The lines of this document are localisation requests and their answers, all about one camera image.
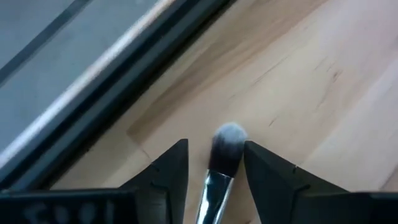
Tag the thick black white-tipped makeup brush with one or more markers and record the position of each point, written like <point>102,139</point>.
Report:
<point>227,152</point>

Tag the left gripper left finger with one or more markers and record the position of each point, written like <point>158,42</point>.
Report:
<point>168,183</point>

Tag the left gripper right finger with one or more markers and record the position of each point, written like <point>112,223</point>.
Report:
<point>273,186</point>

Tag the black table edge rail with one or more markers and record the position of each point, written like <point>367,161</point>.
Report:
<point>102,90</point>

